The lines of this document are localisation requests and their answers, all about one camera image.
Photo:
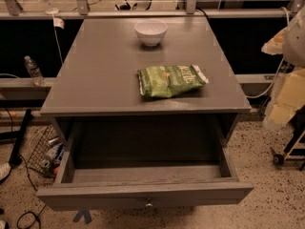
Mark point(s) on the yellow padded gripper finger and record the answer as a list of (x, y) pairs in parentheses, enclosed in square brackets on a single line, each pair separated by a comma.
[(287, 97)]

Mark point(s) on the grey top drawer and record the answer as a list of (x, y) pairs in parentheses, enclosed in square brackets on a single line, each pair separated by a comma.
[(123, 165)]

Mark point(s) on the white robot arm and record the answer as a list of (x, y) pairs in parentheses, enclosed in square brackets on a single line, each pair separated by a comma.
[(290, 42)]

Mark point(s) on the black wheeled cart base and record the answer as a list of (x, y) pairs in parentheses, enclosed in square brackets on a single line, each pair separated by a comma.
[(291, 151)]

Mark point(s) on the green chip bag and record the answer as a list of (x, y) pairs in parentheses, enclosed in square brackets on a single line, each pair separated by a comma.
[(170, 81)]

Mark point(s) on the white ceramic bowl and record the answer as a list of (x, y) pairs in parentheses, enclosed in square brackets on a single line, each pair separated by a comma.
[(150, 32)]

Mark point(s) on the grey wooden cabinet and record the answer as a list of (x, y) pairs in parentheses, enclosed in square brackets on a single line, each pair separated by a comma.
[(98, 85)]

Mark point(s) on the clear plastic water bottle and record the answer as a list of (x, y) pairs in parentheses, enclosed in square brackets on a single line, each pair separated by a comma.
[(34, 72)]

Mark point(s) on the black stand leg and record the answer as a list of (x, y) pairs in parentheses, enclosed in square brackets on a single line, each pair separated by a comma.
[(15, 159)]

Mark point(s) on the wire mesh basket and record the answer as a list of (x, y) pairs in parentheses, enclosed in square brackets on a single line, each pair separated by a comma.
[(47, 154)]

